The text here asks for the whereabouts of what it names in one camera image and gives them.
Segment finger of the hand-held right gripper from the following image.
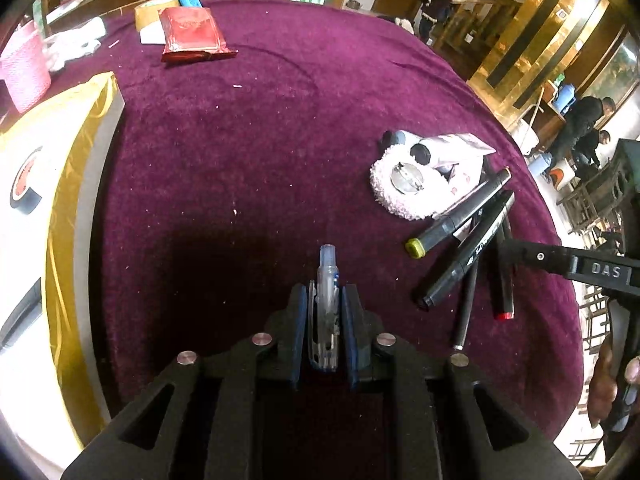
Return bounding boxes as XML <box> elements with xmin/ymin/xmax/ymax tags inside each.
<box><xmin>497</xmin><ymin>237</ymin><xmax>581</xmax><ymax>281</ymax></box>

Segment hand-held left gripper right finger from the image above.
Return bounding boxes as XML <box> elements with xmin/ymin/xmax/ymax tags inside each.
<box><xmin>340</xmin><ymin>282</ymin><xmax>583</xmax><ymax>480</ymax></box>

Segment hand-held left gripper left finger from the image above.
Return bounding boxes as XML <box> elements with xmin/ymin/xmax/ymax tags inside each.
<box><xmin>60</xmin><ymin>282</ymin><xmax>308</xmax><ymax>480</ymax></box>

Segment clear plastic pen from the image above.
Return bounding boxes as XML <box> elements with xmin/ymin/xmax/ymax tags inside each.
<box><xmin>306</xmin><ymin>244</ymin><xmax>343</xmax><ymax>373</ymax></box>

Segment black marker red end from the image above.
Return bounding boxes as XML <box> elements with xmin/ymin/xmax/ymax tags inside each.
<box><xmin>487</xmin><ymin>212</ymin><xmax>516</xmax><ymax>322</ymax></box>

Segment black marker white print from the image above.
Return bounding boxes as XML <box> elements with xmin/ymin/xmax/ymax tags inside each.
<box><xmin>412</xmin><ymin>190</ymin><xmax>517</xmax><ymax>313</ymax></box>

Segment black marker olive end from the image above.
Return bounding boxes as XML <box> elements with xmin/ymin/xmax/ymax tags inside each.
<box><xmin>405</xmin><ymin>167</ymin><xmax>513</xmax><ymax>261</ymax></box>

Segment fluffy pink round mirror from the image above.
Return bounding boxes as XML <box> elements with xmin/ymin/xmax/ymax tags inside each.
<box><xmin>369</xmin><ymin>157</ymin><xmax>451</xmax><ymax>221</ymax></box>

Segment gold edged white tray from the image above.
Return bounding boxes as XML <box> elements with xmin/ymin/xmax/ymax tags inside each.
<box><xmin>0</xmin><ymin>71</ymin><xmax>126</xmax><ymax>453</ymax></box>

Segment person's right hand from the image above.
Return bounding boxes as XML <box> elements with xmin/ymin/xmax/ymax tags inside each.
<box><xmin>588</xmin><ymin>336</ymin><xmax>619</xmax><ymax>429</ymax></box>

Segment white orange bag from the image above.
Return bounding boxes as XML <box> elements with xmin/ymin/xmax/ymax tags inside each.
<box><xmin>547</xmin><ymin>160</ymin><xmax>576</xmax><ymax>191</ymax></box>

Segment carved wooden chair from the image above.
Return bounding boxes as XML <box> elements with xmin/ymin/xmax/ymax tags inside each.
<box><xmin>555</xmin><ymin>137</ymin><xmax>640</xmax><ymax>256</ymax></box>

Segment thin black pen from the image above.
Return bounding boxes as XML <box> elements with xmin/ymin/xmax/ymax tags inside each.
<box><xmin>451</xmin><ymin>260</ymin><xmax>481</xmax><ymax>352</ymax></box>

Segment white pink printed tube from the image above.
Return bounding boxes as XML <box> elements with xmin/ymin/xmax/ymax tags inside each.
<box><xmin>381</xmin><ymin>130</ymin><xmax>497</xmax><ymax>201</ymax></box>

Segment wooden stair railing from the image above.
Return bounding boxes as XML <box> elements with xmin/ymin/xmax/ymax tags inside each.
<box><xmin>435</xmin><ymin>0</ymin><xmax>523</xmax><ymax>66</ymax></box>

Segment black electrical tape roll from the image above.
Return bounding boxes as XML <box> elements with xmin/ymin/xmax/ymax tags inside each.
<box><xmin>9</xmin><ymin>146</ymin><xmax>48</xmax><ymax>212</ymax></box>

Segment red foil packet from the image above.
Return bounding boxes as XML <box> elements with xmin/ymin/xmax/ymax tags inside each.
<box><xmin>159</xmin><ymin>7</ymin><xmax>238</xmax><ymax>65</ymax></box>

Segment tan packing tape roll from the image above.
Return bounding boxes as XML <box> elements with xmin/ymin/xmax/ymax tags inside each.
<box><xmin>134</xmin><ymin>1</ymin><xmax>181</xmax><ymax>31</ymax></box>

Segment white cotton gloves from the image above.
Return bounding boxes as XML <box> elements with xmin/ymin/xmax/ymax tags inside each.
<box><xmin>45</xmin><ymin>16</ymin><xmax>107</xmax><ymax>72</ymax></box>

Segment bottle in pink knitted sleeve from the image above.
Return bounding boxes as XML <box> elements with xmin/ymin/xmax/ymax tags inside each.
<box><xmin>0</xmin><ymin>22</ymin><xmax>53</xmax><ymax>113</ymax></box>

